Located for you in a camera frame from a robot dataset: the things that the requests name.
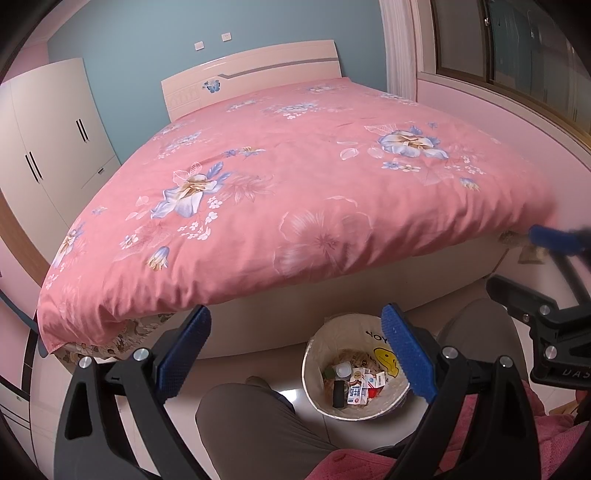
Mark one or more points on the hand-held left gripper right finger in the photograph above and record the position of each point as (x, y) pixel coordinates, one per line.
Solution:
(408, 355)

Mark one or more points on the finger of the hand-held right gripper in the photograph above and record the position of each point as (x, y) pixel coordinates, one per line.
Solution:
(512, 295)
(551, 239)

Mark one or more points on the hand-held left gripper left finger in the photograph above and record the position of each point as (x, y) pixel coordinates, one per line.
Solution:
(184, 355)

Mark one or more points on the small white carton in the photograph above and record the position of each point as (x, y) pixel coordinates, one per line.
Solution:
(374, 379)

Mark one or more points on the tall white box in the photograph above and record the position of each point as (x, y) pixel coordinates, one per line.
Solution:
(355, 396)

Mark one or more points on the white yogurt cup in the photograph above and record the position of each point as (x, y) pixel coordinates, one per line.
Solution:
(342, 369)

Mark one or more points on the black cylinder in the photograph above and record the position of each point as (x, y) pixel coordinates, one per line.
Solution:
(339, 392)

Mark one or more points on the wastebasket with yellow smiley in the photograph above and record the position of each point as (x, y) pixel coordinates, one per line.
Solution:
(318, 355)

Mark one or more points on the person's left leg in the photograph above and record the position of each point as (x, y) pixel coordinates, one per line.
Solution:
(249, 429)

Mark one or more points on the white bed base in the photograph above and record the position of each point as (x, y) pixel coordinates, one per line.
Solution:
(300, 314)

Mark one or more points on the person's pink clothing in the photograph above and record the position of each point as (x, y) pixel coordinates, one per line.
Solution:
(355, 466)

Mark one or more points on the pink floral duvet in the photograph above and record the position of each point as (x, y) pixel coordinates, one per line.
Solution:
(323, 207)

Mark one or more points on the white cabinet dark trim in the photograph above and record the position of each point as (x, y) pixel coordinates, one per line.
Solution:
(14, 401)

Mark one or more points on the window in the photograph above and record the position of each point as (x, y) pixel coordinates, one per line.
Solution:
(531, 55)

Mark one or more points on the white curtain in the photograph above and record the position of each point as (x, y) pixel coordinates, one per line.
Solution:
(399, 46)

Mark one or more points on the white wardrobe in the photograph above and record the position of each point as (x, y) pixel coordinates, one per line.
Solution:
(51, 129)

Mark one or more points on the cream bed headboard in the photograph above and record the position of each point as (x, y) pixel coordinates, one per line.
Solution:
(277, 60)

